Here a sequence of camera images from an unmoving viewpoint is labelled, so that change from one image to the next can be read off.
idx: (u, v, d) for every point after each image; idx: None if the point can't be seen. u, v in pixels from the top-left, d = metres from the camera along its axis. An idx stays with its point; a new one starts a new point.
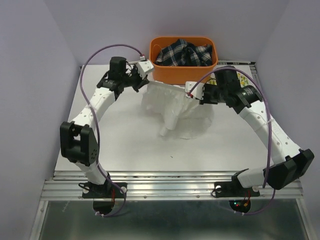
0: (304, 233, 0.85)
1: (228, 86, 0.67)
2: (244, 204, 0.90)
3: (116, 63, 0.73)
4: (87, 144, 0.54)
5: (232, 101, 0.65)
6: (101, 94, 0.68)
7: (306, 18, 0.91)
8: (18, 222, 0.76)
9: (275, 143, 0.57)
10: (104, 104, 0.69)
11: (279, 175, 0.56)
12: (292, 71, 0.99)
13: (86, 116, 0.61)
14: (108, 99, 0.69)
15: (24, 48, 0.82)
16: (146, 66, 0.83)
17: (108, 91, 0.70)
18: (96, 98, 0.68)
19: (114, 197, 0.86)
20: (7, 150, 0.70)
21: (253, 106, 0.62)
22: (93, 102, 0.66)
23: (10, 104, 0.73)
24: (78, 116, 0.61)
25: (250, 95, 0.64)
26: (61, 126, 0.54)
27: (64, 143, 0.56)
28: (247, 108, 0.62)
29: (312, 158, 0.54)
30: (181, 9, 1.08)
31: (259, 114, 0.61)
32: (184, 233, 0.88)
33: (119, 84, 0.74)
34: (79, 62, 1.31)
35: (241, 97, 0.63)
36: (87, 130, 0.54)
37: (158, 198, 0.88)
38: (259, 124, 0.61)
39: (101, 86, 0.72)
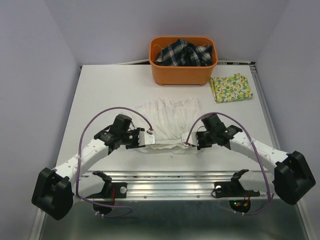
0: (304, 233, 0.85)
1: (214, 129, 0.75)
2: (244, 204, 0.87)
3: (121, 120, 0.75)
4: (61, 196, 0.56)
5: (220, 141, 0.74)
6: (95, 148, 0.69)
7: (305, 18, 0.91)
8: (18, 222, 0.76)
9: (263, 155, 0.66)
10: (95, 157, 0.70)
11: (287, 185, 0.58)
12: (291, 71, 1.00)
13: (70, 167, 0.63)
14: (100, 153, 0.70)
15: (24, 47, 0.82)
16: (148, 140, 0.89)
17: (102, 144, 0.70)
18: (89, 149, 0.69)
19: (114, 197, 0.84)
20: (7, 149, 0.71)
21: (235, 136, 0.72)
22: (84, 154, 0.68)
23: (9, 103, 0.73)
24: (62, 166, 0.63)
25: (232, 131, 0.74)
26: (42, 173, 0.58)
27: (40, 191, 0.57)
28: (231, 139, 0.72)
29: (302, 158, 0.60)
30: (181, 9, 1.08)
31: (243, 140, 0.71)
32: (184, 233, 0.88)
33: (116, 139, 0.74)
34: (79, 62, 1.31)
35: (227, 136, 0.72)
36: (65, 183, 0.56)
37: (158, 198, 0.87)
38: (245, 148, 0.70)
39: (98, 137, 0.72)
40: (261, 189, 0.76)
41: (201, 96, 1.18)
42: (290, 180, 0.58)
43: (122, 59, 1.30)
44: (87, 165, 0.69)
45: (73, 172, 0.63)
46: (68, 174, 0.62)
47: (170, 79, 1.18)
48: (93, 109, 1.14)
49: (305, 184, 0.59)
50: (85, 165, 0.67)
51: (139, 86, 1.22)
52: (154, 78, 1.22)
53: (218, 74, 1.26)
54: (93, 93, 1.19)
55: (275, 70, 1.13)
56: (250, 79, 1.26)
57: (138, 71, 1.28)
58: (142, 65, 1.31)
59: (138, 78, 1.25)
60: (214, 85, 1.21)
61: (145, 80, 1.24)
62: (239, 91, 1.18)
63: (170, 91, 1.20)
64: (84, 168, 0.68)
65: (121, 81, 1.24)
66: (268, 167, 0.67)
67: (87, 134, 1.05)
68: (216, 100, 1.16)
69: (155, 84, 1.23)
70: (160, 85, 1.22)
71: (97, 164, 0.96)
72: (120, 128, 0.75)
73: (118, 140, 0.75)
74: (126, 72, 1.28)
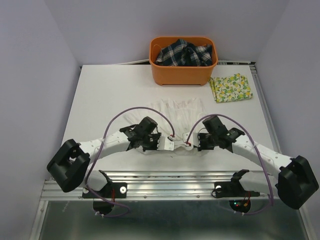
0: (304, 233, 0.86)
1: (218, 132, 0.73)
2: (244, 204, 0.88)
3: (147, 122, 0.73)
4: (75, 172, 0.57)
5: (222, 143, 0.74)
6: (118, 138, 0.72)
7: (305, 18, 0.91)
8: (18, 222, 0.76)
9: (266, 160, 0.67)
10: (116, 147, 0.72)
11: (290, 190, 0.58)
12: (291, 71, 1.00)
13: (93, 146, 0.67)
14: (120, 145, 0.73)
15: (24, 48, 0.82)
16: (168, 146, 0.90)
17: (126, 139, 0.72)
18: (112, 137, 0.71)
19: (114, 196, 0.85)
20: (7, 149, 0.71)
21: (237, 140, 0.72)
22: (108, 139, 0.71)
23: (10, 103, 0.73)
24: (87, 143, 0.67)
25: (234, 133, 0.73)
26: (66, 142, 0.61)
27: (58, 159, 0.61)
28: (233, 142, 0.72)
29: (307, 164, 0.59)
30: (181, 9, 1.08)
31: (245, 144, 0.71)
32: (184, 233, 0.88)
33: (138, 140, 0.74)
34: (79, 62, 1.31)
35: (229, 139, 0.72)
36: (84, 158, 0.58)
37: (158, 198, 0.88)
38: (248, 151, 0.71)
39: (124, 130, 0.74)
40: (262, 190, 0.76)
41: (201, 96, 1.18)
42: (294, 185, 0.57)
43: (122, 59, 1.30)
44: (107, 151, 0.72)
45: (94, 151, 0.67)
46: (89, 151, 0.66)
47: (170, 79, 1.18)
48: (93, 109, 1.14)
49: (308, 188, 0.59)
50: (104, 152, 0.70)
51: (139, 86, 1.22)
52: (154, 78, 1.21)
53: (218, 74, 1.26)
54: (94, 93, 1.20)
55: (275, 70, 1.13)
56: (250, 78, 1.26)
57: (138, 71, 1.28)
58: (142, 65, 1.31)
59: (138, 78, 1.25)
60: (214, 85, 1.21)
61: (145, 80, 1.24)
62: (239, 91, 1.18)
63: (170, 91, 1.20)
64: (103, 153, 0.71)
65: (121, 81, 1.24)
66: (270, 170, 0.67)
67: (87, 134, 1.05)
68: (216, 100, 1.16)
69: (155, 84, 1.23)
70: (160, 85, 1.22)
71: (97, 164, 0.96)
72: (145, 129, 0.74)
73: (140, 141, 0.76)
74: (126, 72, 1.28)
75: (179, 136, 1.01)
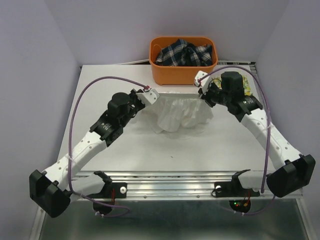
0: (304, 233, 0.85)
1: (233, 94, 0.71)
2: (244, 204, 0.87)
3: (113, 108, 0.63)
4: (52, 202, 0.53)
5: (234, 109, 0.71)
6: (89, 144, 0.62)
7: (305, 18, 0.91)
8: (18, 223, 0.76)
9: (275, 147, 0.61)
10: (90, 154, 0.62)
11: (285, 183, 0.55)
12: (291, 70, 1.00)
13: (60, 170, 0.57)
14: (94, 150, 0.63)
15: (24, 48, 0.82)
16: (151, 97, 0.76)
17: (98, 139, 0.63)
18: (83, 145, 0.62)
19: (114, 197, 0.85)
20: (7, 150, 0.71)
21: (252, 113, 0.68)
22: (76, 152, 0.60)
23: (10, 103, 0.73)
24: (53, 167, 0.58)
25: (250, 104, 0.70)
26: (31, 176, 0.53)
27: (32, 189, 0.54)
28: (247, 114, 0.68)
29: (312, 165, 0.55)
30: (181, 9, 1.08)
31: (259, 121, 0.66)
32: (184, 233, 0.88)
33: (116, 130, 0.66)
34: (79, 62, 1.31)
35: (243, 107, 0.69)
36: (53, 190, 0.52)
37: (158, 199, 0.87)
38: (258, 130, 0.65)
39: (96, 129, 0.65)
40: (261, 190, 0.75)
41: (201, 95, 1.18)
42: (289, 180, 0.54)
43: (122, 59, 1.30)
44: (80, 165, 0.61)
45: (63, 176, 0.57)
46: (57, 178, 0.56)
47: (170, 79, 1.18)
48: (92, 109, 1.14)
49: (298, 185, 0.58)
50: (77, 165, 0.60)
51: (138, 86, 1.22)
52: (154, 78, 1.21)
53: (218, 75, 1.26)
54: (93, 93, 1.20)
55: (275, 69, 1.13)
56: (250, 78, 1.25)
57: (138, 71, 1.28)
58: (142, 65, 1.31)
59: (138, 78, 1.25)
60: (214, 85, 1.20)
61: (144, 80, 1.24)
62: None
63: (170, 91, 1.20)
64: (79, 166, 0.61)
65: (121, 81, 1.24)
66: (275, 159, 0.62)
67: None
68: None
69: (155, 84, 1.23)
70: (160, 85, 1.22)
71: (97, 164, 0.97)
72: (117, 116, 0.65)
73: (118, 130, 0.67)
74: (126, 72, 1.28)
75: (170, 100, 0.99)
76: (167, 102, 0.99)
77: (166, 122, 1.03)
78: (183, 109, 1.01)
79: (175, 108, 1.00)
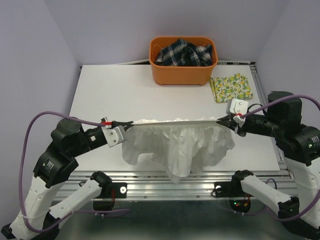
0: None
1: (289, 125, 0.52)
2: (244, 204, 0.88)
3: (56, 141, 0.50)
4: None
5: (291, 148, 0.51)
6: (39, 196, 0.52)
7: (305, 17, 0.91)
8: None
9: (317, 210, 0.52)
10: (45, 200, 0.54)
11: (305, 233, 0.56)
12: (292, 70, 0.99)
13: (21, 226, 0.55)
14: (48, 196, 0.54)
15: (23, 47, 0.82)
16: (111, 140, 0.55)
17: (43, 187, 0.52)
18: (31, 196, 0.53)
19: (114, 197, 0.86)
20: (7, 150, 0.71)
21: (313, 163, 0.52)
22: (29, 208, 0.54)
23: (10, 103, 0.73)
24: (15, 224, 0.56)
25: (315, 145, 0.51)
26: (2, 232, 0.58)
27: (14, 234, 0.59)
28: (305, 166, 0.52)
29: None
30: (181, 9, 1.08)
31: (313, 176, 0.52)
32: (184, 233, 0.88)
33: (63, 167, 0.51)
34: (79, 62, 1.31)
35: (305, 150, 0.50)
36: None
37: (158, 199, 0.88)
38: (309, 185, 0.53)
39: (39, 171, 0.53)
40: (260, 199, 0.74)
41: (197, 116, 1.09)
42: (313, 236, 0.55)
43: (122, 59, 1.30)
44: (44, 209, 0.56)
45: (25, 233, 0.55)
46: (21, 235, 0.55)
47: (170, 79, 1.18)
48: (92, 109, 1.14)
49: None
50: (38, 216, 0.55)
51: (138, 86, 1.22)
52: (154, 78, 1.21)
53: (218, 75, 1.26)
54: (93, 93, 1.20)
55: (275, 69, 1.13)
56: (250, 78, 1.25)
57: (137, 71, 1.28)
58: (142, 65, 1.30)
59: (138, 78, 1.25)
60: (214, 85, 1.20)
61: (144, 80, 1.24)
62: (239, 92, 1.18)
63: (169, 91, 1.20)
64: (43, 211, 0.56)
65: (121, 82, 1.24)
66: (306, 214, 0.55)
67: None
68: (216, 100, 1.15)
69: (155, 84, 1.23)
70: (160, 85, 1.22)
71: (97, 164, 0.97)
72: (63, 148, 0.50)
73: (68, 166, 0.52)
74: (126, 72, 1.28)
75: (176, 128, 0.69)
76: (173, 133, 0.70)
77: (173, 159, 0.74)
78: (194, 140, 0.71)
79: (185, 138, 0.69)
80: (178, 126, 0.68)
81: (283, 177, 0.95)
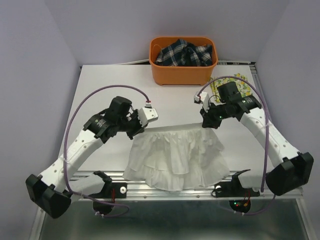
0: (304, 233, 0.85)
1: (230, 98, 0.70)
2: (244, 204, 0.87)
3: (117, 103, 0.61)
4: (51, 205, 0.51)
5: (233, 109, 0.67)
6: (84, 144, 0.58)
7: (305, 18, 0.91)
8: (19, 222, 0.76)
9: (273, 145, 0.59)
10: (84, 154, 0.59)
11: (279, 181, 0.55)
12: (292, 70, 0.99)
13: (56, 173, 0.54)
14: (88, 151, 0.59)
15: (23, 47, 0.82)
16: (150, 114, 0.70)
17: (92, 138, 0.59)
18: (77, 145, 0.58)
19: (114, 197, 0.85)
20: (7, 150, 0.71)
21: (251, 112, 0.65)
22: (70, 154, 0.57)
23: (10, 103, 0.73)
24: (48, 171, 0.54)
25: (249, 103, 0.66)
26: (27, 180, 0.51)
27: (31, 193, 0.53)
28: (246, 113, 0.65)
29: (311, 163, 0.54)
30: (181, 9, 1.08)
31: (258, 119, 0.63)
32: (184, 233, 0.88)
33: (111, 127, 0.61)
34: (79, 62, 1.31)
35: (242, 105, 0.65)
36: (52, 193, 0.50)
37: (158, 199, 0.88)
38: (257, 128, 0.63)
39: (89, 126, 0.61)
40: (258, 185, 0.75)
41: None
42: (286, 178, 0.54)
43: (122, 59, 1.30)
44: (77, 165, 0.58)
45: (59, 181, 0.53)
46: (53, 181, 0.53)
47: (170, 79, 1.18)
48: (93, 109, 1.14)
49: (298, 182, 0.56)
50: (74, 166, 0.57)
51: (138, 86, 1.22)
52: (154, 78, 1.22)
53: (218, 74, 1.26)
54: (94, 93, 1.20)
55: (275, 69, 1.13)
56: (250, 78, 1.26)
57: (137, 71, 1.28)
58: (142, 65, 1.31)
59: (138, 78, 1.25)
60: (214, 85, 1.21)
61: (144, 80, 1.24)
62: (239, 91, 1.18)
63: (169, 91, 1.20)
64: (74, 166, 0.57)
65: (121, 81, 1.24)
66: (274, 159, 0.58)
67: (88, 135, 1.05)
68: (216, 100, 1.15)
69: (155, 84, 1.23)
70: (160, 85, 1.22)
71: (97, 164, 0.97)
72: (117, 113, 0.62)
73: (113, 128, 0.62)
74: (126, 72, 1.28)
75: (173, 134, 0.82)
76: (171, 138, 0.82)
77: (176, 161, 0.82)
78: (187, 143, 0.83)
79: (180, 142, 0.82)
80: (175, 130, 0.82)
81: None
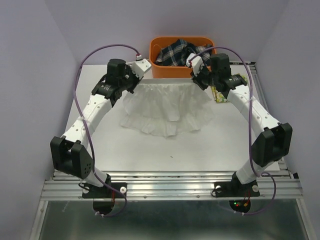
0: (304, 233, 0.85)
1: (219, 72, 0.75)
2: (244, 204, 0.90)
3: (115, 66, 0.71)
4: (77, 161, 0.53)
5: (220, 86, 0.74)
6: (97, 105, 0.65)
7: (305, 18, 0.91)
8: (19, 222, 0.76)
9: (255, 117, 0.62)
10: (99, 115, 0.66)
11: (261, 150, 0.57)
12: (291, 70, 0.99)
13: (78, 130, 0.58)
14: (102, 110, 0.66)
15: (23, 48, 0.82)
16: (145, 65, 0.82)
17: (103, 99, 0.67)
18: (91, 107, 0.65)
19: (114, 197, 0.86)
20: (7, 150, 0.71)
21: (237, 89, 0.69)
22: (88, 114, 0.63)
23: (10, 104, 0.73)
24: (70, 129, 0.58)
25: (235, 81, 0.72)
26: (52, 141, 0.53)
27: (57, 157, 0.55)
28: (232, 90, 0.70)
29: (290, 132, 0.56)
30: (181, 9, 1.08)
31: (242, 95, 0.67)
32: (184, 233, 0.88)
33: (116, 89, 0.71)
34: (79, 62, 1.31)
35: (229, 82, 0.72)
36: (79, 146, 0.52)
37: (158, 198, 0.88)
38: (242, 103, 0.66)
39: (96, 91, 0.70)
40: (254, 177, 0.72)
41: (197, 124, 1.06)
42: (268, 147, 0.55)
43: (122, 59, 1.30)
44: (93, 126, 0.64)
45: (83, 136, 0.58)
46: (78, 138, 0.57)
47: None
48: None
49: (279, 152, 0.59)
50: (92, 125, 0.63)
51: None
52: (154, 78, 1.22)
53: None
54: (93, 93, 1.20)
55: (275, 69, 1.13)
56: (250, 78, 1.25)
57: None
58: None
59: None
60: None
61: None
62: None
63: None
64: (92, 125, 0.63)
65: None
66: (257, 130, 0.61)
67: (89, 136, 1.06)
68: (216, 100, 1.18)
69: None
70: None
71: (97, 163, 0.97)
72: (117, 76, 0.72)
73: (118, 89, 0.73)
74: None
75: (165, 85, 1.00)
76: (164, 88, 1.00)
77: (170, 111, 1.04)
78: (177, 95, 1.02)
79: (173, 92, 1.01)
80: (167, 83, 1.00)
81: (283, 176, 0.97)
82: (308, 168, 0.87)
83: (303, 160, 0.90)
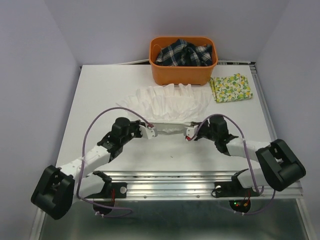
0: (304, 233, 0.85)
1: (219, 134, 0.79)
2: (244, 204, 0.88)
3: (117, 128, 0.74)
4: (62, 194, 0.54)
5: (220, 147, 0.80)
6: (98, 153, 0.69)
7: (306, 17, 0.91)
8: (18, 223, 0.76)
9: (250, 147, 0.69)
10: (98, 161, 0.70)
11: (267, 169, 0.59)
12: (291, 71, 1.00)
13: (74, 167, 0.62)
14: (100, 159, 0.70)
15: (23, 47, 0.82)
16: (151, 134, 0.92)
17: (106, 151, 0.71)
18: (92, 153, 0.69)
19: (114, 197, 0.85)
20: (7, 150, 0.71)
21: (232, 141, 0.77)
22: (88, 156, 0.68)
23: (10, 103, 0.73)
24: (66, 165, 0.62)
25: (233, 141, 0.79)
26: (47, 169, 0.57)
27: (41, 187, 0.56)
28: (229, 144, 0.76)
29: (283, 144, 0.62)
30: (181, 9, 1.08)
31: (237, 142, 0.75)
32: (184, 232, 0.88)
33: (117, 148, 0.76)
34: (79, 62, 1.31)
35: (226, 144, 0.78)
36: (69, 181, 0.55)
37: (158, 199, 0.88)
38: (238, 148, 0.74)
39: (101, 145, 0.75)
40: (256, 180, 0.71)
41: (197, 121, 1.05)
42: (270, 162, 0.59)
43: (122, 59, 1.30)
44: (90, 168, 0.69)
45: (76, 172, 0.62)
46: (71, 173, 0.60)
47: (170, 79, 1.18)
48: (92, 109, 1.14)
49: (290, 168, 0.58)
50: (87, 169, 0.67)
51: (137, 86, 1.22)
52: (154, 78, 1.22)
53: (218, 75, 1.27)
54: (93, 93, 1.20)
55: (275, 69, 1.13)
56: (250, 78, 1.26)
57: (137, 71, 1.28)
58: (142, 65, 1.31)
59: (138, 78, 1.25)
60: (214, 85, 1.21)
61: (144, 81, 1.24)
62: (239, 91, 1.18)
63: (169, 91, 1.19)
64: (87, 169, 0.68)
65: (121, 81, 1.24)
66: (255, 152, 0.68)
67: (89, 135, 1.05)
68: (216, 100, 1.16)
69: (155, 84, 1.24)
70: (160, 85, 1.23)
71: None
72: (119, 136, 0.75)
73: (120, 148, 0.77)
74: (126, 72, 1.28)
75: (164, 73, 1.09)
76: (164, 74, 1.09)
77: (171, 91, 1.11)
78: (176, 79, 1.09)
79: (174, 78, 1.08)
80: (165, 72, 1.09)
81: None
82: (308, 168, 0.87)
83: (303, 160, 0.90)
